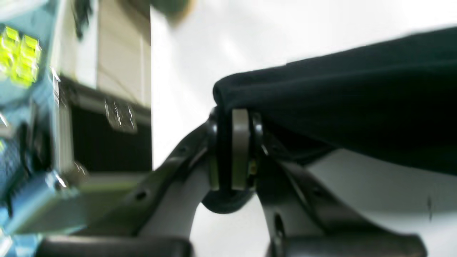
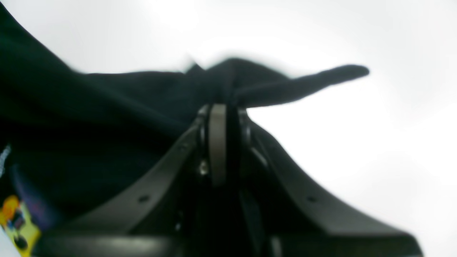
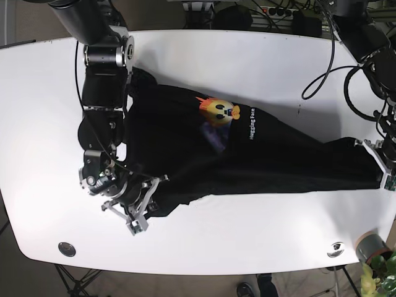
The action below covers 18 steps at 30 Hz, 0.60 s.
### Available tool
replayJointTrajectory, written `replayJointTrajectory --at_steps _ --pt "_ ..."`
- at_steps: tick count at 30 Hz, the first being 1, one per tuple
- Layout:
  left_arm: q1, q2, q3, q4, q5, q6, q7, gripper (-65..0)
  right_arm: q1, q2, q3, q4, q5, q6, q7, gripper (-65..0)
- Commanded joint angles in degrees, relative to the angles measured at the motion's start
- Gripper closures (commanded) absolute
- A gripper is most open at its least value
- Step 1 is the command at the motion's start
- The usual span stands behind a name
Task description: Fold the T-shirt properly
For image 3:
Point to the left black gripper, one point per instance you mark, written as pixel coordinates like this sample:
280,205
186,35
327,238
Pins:
386,165

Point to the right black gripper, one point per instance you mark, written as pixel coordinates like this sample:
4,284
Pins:
133,204

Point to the plain black T-shirt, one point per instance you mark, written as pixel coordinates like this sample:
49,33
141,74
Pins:
208,146

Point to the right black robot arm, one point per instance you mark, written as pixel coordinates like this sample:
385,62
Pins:
108,49

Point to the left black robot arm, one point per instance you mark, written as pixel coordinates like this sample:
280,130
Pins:
365,62

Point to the left silver table grommet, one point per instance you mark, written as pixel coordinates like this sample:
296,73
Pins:
67,249

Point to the silver table grommet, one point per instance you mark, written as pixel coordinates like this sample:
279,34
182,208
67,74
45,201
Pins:
335,249
67,249

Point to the grey plant pot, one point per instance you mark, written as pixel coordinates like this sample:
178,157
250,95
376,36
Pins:
370,245

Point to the right silver table grommet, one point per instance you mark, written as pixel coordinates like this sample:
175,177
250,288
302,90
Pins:
335,249

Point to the green potted plant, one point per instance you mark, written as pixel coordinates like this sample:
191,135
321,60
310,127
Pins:
378,279

